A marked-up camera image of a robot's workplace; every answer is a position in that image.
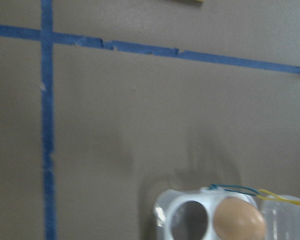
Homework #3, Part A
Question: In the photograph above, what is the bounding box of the brown egg in box front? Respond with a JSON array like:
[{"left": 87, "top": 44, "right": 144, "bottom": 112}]
[{"left": 213, "top": 197, "right": 267, "bottom": 240}]

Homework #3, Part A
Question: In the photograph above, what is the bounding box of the bamboo cutting board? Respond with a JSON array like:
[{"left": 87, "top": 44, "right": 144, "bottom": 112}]
[{"left": 176, "top": 0, "right": 205, "bottom": 4}]

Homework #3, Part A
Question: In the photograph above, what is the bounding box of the clear plastic egg box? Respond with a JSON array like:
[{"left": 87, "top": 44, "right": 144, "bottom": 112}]
[{"left": 153, "top": 184, "right": 300, "bottom": 240}]

